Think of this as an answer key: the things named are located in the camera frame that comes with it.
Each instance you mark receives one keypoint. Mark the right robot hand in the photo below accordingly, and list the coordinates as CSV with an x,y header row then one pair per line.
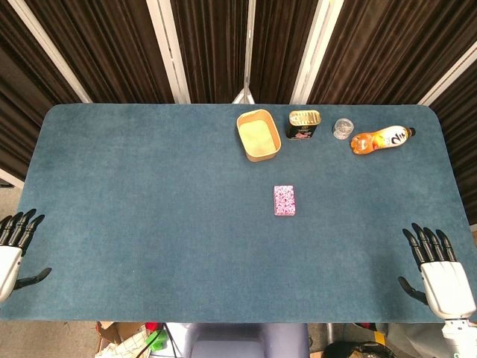
x,y
445,287

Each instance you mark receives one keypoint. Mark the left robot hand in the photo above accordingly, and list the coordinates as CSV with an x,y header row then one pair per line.
x,y
9,261

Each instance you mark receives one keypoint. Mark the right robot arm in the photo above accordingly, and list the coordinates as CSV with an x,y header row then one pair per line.
x,y
456,335

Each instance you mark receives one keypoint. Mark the black bag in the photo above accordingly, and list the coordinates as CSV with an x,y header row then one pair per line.
x,y
354,350

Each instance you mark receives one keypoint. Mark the brown cardboard box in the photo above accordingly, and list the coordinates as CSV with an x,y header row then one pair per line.
x,y
119,335

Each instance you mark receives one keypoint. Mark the orange drink bottle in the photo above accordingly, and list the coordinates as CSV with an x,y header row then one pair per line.
x,y
380,139

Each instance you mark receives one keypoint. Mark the blue felt table cloth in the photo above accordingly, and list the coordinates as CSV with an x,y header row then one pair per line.
x,y
167,223

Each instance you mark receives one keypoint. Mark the green plastic object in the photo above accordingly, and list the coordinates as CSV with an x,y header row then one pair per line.
x,y
156,340

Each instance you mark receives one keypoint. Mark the clear plastic jar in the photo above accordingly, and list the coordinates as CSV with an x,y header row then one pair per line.
x,y
343,128

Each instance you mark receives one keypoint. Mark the blue-grey robot torso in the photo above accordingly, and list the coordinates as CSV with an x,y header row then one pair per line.
x,y
246,341

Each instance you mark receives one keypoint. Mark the black luncheon meat can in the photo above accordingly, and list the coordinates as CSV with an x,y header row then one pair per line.
x,y
303,128

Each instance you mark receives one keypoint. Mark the tan paper food bowl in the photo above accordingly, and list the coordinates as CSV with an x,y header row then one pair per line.
x,y
259,136

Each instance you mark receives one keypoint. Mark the dark brown pleated curtain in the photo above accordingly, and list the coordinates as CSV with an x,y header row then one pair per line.
x,y
372,44

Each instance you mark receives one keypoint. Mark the thin white pole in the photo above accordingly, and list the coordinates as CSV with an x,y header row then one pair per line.
x,y
247,56

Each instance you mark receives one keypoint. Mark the white frame post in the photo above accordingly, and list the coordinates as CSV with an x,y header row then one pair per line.
x,y
451,74
169,52
48,52
313,52

